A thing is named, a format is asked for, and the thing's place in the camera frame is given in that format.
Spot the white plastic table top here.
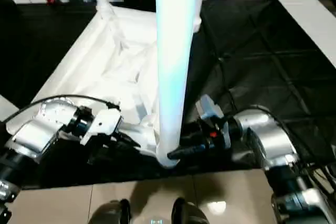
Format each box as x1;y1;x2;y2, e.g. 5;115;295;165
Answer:
5;5;202;169

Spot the right robot leg dark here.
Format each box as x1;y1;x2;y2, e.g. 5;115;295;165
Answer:
172;197;208;224

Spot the robot leg dark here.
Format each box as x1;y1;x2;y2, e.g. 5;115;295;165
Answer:
172;197;208;224
88;199;132;224

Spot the left robot leg dark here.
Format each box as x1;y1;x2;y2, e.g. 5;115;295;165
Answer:
88;199;132;224

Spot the black work mat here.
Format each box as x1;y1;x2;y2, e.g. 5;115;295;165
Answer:
0;0;336;190

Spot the white flat board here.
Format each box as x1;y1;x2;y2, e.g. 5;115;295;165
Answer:
277;0;336;69

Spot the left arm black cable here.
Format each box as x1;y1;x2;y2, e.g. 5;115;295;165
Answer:
0;93;121;125

